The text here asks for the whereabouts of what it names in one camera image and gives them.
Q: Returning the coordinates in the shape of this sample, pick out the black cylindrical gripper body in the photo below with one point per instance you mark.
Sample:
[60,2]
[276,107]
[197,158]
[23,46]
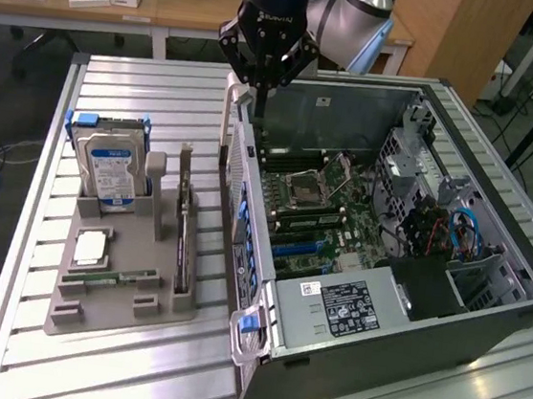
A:
[274,3]

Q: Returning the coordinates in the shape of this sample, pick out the graphics card with metal bracket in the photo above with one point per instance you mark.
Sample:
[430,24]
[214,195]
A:
[185,209]

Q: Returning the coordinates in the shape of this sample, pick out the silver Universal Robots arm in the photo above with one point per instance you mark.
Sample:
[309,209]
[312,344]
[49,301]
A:
[355,12]

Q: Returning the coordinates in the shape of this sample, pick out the metal socket cover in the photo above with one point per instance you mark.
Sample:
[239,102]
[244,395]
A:
[337,175]

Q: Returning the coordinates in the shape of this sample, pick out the CPU socket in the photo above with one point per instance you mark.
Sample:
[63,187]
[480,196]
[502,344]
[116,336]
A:
[305,189]

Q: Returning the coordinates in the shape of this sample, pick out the silver metal drive cage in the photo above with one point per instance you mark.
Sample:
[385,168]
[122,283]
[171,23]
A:
[404,172]

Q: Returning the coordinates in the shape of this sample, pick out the wooden cabinet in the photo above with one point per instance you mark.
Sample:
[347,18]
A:
[458,38]

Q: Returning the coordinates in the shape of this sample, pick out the green Dell motherboard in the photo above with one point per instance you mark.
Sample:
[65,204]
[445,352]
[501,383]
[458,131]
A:
[362,205]

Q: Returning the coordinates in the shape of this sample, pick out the black labelled RAM stick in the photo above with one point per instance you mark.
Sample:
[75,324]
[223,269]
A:
[312,223]

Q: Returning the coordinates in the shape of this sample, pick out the hard disk in blue caddy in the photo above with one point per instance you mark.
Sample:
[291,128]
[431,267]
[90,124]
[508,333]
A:
[111,167]

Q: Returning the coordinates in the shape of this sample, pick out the wooden desk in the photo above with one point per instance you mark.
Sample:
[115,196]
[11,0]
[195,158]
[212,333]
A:
[52,11]

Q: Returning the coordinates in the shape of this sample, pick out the blue expansion slot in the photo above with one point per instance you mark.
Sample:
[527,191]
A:
[299,250]

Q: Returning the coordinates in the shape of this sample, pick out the black office chair base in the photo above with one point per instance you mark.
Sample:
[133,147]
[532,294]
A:
[33,45]

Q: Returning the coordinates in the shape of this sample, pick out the silver chipset heatsink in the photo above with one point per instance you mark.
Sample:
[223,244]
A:
[348,263]

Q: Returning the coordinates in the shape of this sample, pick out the grey power supply unit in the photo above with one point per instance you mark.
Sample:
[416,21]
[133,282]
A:
[312,301]

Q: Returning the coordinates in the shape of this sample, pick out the silver CPU chip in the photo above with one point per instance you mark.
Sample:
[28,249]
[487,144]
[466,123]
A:
[90,249]

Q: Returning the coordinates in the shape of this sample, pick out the black plastic shroud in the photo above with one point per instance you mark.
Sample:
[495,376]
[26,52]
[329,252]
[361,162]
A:
[425,285]

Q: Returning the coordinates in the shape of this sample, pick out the green RAM stick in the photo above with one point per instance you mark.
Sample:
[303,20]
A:
[103,278]

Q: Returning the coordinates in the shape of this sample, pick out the grey plastic parts rack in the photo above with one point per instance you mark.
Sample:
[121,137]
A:
[120,303]

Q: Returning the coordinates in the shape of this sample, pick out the grey disk bay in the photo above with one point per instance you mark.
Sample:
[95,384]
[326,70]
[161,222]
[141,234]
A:
[478,281]

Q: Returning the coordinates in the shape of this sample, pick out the open black PC case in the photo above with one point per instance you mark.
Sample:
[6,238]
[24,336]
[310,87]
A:
[371,380]

